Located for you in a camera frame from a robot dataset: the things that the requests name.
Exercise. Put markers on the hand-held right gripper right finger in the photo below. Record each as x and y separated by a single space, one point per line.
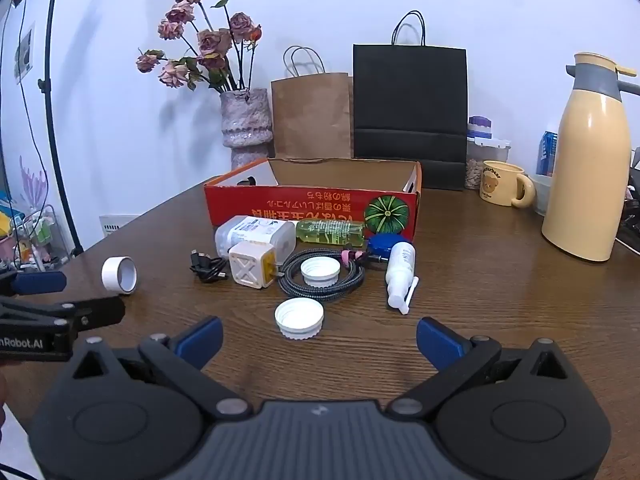
440 340

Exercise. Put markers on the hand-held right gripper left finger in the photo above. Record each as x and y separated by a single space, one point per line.
202 337

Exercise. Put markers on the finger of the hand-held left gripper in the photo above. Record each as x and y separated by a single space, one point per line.
95 311
40 281

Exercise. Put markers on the white charger adapter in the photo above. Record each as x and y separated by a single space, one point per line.
247 267

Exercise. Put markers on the white spray bottle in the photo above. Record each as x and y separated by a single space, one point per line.
400 265

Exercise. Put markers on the red cardboard box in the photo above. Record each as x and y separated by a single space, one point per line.
280 205

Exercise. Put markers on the white tape roll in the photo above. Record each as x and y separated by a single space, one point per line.
112 275

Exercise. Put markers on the white screw cap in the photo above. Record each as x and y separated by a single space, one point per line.
320 280
299 317

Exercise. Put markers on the green liquid bottle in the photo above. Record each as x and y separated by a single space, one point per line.
330 231

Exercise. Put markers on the yellow bear mug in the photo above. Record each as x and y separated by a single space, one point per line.
500 185

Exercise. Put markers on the glass bowl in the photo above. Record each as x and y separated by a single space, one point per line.
540 195

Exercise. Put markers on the black light stand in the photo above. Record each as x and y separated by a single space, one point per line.
49 85

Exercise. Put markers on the clear food container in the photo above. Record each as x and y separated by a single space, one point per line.
482 142

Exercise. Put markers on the blue drink can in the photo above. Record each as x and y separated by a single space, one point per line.
546 152

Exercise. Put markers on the yellow thermos jug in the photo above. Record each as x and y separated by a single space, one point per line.
585 175

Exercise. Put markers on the mottled pink ceramic vase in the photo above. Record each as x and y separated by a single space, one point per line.
247 120

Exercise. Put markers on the dark object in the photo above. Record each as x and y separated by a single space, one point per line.
630 210

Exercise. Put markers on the black paper bag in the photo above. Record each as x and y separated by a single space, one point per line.
410 95

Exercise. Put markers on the brown paper bag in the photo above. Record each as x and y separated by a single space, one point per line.
310 115

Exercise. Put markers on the dried pink rose bouquet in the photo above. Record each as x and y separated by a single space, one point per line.
210 42

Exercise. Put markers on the wall photo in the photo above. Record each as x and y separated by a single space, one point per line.
25 52

